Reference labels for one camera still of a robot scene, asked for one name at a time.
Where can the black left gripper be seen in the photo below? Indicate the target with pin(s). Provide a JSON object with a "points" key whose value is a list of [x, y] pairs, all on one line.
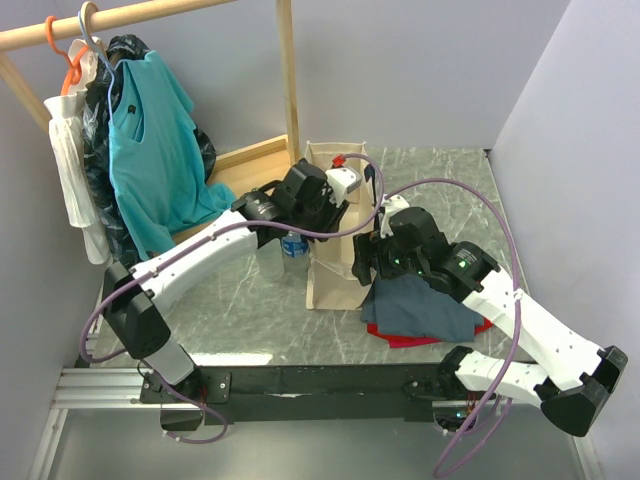
{"points": [[335, 211]]}

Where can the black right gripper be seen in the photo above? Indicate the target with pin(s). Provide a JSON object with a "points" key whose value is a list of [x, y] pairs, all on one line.
{"points": [[362, 243]]}

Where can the cream canvas tote bag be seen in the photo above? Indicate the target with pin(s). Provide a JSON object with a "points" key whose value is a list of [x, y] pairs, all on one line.
{"points": [[331, 284]]}

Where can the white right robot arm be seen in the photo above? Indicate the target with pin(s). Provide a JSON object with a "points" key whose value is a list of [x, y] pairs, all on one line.
{"points": [[571, 378]]}

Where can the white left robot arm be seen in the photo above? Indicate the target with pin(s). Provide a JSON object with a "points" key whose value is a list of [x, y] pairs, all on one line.
{"points": [[137, 316]]}

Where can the wooden clothes rack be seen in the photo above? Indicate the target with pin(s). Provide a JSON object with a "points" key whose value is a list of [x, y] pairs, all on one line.
{"points": [[135, 170]]}

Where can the grey folded cloth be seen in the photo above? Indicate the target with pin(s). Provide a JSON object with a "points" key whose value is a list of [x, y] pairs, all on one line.
{"points": [[407, 306]]}

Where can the red folded cloth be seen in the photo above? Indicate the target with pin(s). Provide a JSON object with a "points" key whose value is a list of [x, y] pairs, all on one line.
{"points": [[399, 342]]}

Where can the turquoise hanging shirt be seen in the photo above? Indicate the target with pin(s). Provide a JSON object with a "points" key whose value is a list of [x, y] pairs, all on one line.
{"points": [[155, 165]]}

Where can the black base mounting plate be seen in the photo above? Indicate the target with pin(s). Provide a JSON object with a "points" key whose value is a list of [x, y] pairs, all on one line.
{"points": [[328, 392]]}

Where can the dark floral hanging garment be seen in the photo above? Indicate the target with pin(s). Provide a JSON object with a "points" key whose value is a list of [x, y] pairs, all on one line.
{"points": [[95, 119]]}

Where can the white hanging garment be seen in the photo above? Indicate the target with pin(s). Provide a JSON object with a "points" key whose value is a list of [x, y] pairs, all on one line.
{"points": [[65, 130]]}

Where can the orange clothes hanger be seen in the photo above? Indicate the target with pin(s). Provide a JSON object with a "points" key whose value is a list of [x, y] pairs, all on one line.
{"points": [[74, 70]]}

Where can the light blue clothes hanger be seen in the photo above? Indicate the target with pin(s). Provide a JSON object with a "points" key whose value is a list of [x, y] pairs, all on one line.
{"points": [[87, 9]]}

